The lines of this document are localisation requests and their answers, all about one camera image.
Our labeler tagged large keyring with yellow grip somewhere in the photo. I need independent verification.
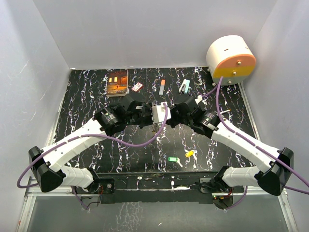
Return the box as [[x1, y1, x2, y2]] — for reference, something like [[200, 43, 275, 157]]
[[152, 122, 162, 134]]

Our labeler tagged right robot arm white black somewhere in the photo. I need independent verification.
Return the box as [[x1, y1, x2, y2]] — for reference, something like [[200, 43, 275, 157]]
[[167, 94, 294, 196]]

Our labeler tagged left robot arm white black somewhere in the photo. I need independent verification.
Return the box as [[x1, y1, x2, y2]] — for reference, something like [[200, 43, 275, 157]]
[[29, 92, 164, 193]]

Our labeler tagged light blue stapler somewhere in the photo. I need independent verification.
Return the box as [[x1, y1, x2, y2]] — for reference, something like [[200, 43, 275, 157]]
[[179, 79, 190, 94]]

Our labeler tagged small red white box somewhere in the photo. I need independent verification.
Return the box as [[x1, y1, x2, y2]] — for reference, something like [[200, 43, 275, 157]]
[[131, 82, 143, 92]]

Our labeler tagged orange grey marker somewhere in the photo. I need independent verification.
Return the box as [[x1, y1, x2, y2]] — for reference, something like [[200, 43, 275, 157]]
[[159, 79, 166, 96]]

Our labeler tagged orange paperback book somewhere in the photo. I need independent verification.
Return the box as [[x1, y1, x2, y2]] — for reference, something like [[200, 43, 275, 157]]
[[106, 70, 128, 97]]

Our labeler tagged yellow key tag with key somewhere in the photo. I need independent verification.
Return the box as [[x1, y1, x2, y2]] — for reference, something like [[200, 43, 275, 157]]
[[185, 150, 196, 158]]

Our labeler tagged green key tag with key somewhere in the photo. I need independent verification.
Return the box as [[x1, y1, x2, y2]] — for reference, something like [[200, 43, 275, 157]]
[[168, 157, 183, 167]]

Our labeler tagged white pink yellow drum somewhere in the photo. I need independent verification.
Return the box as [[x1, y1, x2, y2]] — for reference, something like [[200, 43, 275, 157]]
[[206, 35, 256, 86]]

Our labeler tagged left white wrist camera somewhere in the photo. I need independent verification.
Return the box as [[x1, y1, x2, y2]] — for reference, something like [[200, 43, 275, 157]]
[[151, 102, 171, 124]]

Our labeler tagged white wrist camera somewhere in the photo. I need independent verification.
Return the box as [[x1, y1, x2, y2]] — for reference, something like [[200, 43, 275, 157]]
[[151, 102, 171, 124], [195, 95, 205, 104]]

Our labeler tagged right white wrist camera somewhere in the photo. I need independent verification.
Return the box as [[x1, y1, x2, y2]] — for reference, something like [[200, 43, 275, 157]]
[[195, 95, 205, 104]]

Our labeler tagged black base frame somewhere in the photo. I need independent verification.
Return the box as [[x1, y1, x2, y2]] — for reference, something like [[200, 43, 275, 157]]
[[70, 171, 244, 205]]

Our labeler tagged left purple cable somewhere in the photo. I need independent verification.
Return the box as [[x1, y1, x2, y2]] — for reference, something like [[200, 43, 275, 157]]
[[16, 102, 169, 211]]

